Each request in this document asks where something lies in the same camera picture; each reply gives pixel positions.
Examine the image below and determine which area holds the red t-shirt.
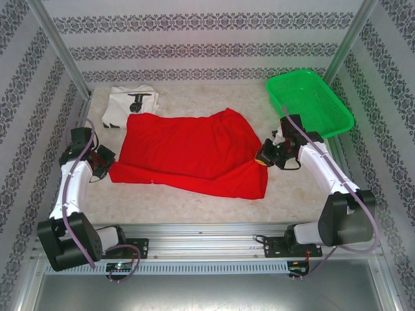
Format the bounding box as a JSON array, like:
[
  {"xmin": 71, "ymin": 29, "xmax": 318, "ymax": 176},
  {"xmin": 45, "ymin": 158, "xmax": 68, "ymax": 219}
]
[{"xmin": 108, "ymin": 108, "xmax": 270, "ymax": 201}]

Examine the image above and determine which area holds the folded white t-shirt black print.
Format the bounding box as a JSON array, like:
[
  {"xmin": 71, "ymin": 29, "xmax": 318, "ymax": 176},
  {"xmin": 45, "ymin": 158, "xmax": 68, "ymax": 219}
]
[{"xmin": 102, "ymin": 84, "xmax": 160, "ymax": 130}]

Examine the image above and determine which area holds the green plastic mesh basket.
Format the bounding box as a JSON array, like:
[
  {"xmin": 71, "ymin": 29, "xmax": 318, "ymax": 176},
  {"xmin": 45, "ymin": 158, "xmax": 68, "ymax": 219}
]
[{"xmin": 265, "ymin": 69, "xmax": 355, "ymax": 140}]

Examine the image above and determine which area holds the small circuit board green light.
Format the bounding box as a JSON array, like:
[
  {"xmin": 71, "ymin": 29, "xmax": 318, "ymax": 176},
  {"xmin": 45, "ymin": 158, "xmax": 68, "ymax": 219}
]
[{"xmin": 106, "ymin": 262, "xmax": 136, "ymax": 273}]

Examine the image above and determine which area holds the grey metal shelf panel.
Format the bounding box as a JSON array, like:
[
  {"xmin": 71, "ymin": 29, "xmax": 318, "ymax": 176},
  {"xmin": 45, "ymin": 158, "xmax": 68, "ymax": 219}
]
[{"xmin": 19, "ymin": 259, "xmax": 403, "ymax": 311}]

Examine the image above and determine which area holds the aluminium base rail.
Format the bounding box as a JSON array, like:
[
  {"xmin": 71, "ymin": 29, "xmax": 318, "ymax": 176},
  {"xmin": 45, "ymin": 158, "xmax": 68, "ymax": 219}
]
[{"xmin": 97, "ymin": 223, "xmax": 380, "ymax": 260}]

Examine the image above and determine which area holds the aluminium frame post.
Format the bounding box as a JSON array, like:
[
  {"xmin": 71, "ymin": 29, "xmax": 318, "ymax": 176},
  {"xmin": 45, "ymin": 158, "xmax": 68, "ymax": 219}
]
[
  {"xmin": 322, "ymin": 0, "xmax": 379, "ymax": 84},
  {"xmin": 27, "ymin": 0, "xmax": 95, "ymax": 100}
]

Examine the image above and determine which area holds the slotted grey cable duct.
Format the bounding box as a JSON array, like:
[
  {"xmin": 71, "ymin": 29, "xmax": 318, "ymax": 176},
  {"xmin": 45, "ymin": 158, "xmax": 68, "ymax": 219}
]
[{"xmin": 45, "ymin": 260, "xmax": 289, "ymax": 275}]

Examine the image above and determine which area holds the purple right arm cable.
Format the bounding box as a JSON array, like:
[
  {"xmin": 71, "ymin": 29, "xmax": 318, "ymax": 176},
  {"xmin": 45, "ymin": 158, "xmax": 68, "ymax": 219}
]
[{"xmin": 280, "ymin": 104, "xmax": 382, "ymax": 279}]

